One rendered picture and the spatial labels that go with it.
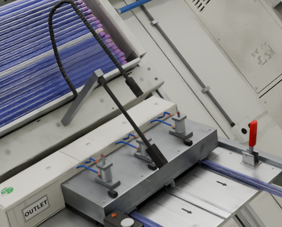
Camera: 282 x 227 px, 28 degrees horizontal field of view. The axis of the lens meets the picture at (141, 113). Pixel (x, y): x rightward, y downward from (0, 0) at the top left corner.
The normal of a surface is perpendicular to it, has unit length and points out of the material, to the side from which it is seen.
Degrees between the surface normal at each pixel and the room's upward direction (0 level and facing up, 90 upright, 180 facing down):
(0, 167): 90
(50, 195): 135
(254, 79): 90
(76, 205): 90
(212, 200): 45
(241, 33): 90
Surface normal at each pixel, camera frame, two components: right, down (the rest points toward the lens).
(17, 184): -0.14, -0.87
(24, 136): 0.40, -0.44
